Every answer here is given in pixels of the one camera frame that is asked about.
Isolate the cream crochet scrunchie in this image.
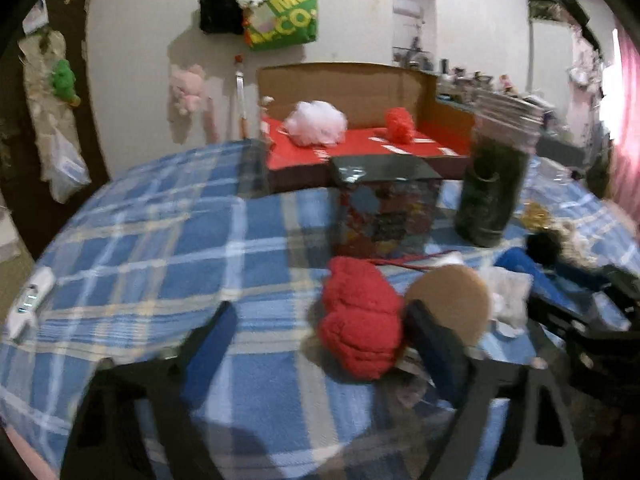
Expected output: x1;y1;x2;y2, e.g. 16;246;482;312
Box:
550;219;598;269

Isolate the blue cloth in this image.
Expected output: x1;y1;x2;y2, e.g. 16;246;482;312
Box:
495;247;577;312

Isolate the round brown powder puff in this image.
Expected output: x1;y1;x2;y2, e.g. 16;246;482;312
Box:
405;264;491;347

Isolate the red plush towel toy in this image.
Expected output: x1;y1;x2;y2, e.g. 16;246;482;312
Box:
319;256;404;382

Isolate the red knitted pom ball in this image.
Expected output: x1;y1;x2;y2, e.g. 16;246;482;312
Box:
385;107;416;144

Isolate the white mesh bath pouf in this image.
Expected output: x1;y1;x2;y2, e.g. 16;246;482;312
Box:
282;101;347;148

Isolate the black fluffy scrunchie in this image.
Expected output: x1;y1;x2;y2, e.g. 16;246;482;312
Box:
526;231;562;269

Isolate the white cloth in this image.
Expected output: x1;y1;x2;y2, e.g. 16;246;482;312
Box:
432;252;465;266

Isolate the pink curtain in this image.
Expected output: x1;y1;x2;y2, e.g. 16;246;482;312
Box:
611;24;639;226

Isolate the dark covered side table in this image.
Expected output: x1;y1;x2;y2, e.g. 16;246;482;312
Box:
536;134;586;169

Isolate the white timer device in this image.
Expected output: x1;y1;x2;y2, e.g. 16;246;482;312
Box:
6;266;56;340

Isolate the blue plaid tablecloth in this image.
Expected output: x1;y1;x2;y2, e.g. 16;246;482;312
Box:
0;138;637;480

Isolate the colourful beauty cream tin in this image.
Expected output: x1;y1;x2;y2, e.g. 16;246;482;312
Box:
329;154;442;259

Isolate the cardboard box red lining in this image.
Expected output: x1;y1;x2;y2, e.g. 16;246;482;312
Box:
257;62;474;193

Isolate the dark brown door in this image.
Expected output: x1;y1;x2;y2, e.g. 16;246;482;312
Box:
1;0;108;259

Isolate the white wardrobe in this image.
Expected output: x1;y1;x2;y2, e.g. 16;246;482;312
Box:
526;20;579;115

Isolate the white plastic bag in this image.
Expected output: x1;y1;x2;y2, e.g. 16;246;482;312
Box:
47;129;91;204

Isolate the green plush dinosaur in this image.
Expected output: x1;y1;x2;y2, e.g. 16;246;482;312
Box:
50;58;81;107

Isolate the pink plush rabbit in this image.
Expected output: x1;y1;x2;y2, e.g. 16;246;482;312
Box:
170;64;205;116

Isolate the green tote bag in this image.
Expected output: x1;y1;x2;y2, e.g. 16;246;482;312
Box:
242;0;319;51

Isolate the wall mirror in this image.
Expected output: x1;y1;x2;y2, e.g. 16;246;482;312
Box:
392;0;437;72

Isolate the mop handle stick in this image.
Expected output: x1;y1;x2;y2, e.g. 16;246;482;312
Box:
234;54;248;140

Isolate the black bag on wall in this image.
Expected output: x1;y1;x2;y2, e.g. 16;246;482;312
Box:
198;0;244;36

